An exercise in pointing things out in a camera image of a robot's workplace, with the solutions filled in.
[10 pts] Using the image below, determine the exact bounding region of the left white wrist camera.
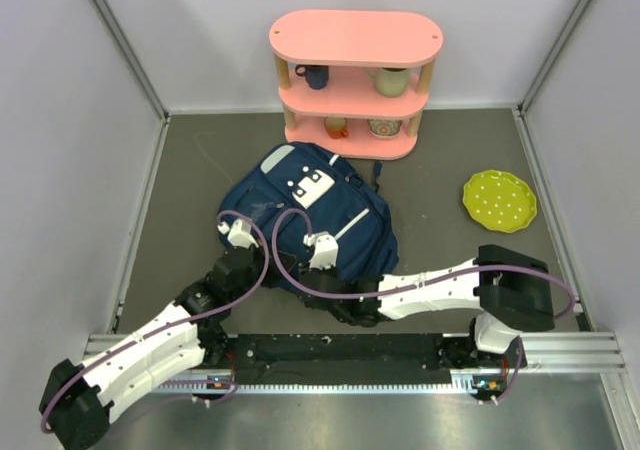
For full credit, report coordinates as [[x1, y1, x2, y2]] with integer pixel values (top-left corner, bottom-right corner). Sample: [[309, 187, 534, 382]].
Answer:
[[217, 218, 258, 249]]

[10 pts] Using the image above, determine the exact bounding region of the pink three-tier shelf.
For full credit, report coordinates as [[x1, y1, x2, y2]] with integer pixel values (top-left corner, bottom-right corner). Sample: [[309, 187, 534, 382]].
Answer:
[[269, 9, 444, 160]]

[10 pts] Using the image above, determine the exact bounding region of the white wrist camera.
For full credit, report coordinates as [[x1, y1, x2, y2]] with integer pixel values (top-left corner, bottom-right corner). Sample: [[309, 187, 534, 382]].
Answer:
[[303, 231, 339, 270], [217, 218, 258, 249]]

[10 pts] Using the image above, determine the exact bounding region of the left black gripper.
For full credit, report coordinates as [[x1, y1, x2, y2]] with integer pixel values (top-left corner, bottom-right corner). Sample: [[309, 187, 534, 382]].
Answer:
[[229, 237, 299, 304]]

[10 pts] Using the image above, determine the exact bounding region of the patterned ceramic bowl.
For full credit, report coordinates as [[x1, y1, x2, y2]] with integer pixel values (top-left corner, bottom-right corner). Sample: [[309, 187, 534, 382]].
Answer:
[[368, 119, 402, 139]]

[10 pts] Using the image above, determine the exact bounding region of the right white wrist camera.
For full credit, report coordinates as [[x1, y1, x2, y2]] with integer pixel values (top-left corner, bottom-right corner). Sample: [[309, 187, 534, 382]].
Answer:
[[303, 231, 339, 270]]

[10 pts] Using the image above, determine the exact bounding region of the green polka dot plate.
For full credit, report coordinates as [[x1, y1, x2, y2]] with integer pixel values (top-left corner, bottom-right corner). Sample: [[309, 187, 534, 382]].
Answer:
[[462, 170, 537, 234]]

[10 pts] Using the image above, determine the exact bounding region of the orange cup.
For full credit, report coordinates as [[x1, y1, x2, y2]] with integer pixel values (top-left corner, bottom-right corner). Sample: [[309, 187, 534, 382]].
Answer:
[[324, 117, 349, 139]]

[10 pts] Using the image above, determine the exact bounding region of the navy blue backpack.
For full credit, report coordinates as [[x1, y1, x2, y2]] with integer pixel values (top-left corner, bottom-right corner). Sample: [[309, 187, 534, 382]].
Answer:
[[219, 143, 399, 282]]

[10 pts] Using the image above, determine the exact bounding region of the dark blue mug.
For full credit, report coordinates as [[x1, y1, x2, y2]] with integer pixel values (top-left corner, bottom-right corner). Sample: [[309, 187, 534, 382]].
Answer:
[[294, 64, 329, 90]]

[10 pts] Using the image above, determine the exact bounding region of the pale green mug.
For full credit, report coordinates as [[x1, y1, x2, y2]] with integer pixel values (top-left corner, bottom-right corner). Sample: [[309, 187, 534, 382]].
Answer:
[[364, 68, 411, 98]]

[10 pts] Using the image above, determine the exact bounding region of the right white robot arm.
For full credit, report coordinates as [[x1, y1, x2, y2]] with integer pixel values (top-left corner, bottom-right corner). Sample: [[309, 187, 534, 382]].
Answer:
[[299, 245, 555, 366]]

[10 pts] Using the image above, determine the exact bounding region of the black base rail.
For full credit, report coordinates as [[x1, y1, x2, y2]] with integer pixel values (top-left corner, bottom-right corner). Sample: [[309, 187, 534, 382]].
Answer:
[[169, 332, 506, 385]]

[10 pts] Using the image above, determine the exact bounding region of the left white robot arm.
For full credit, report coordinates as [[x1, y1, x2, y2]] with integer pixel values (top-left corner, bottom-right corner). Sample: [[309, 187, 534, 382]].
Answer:
[[39, 245, 298, 449]]

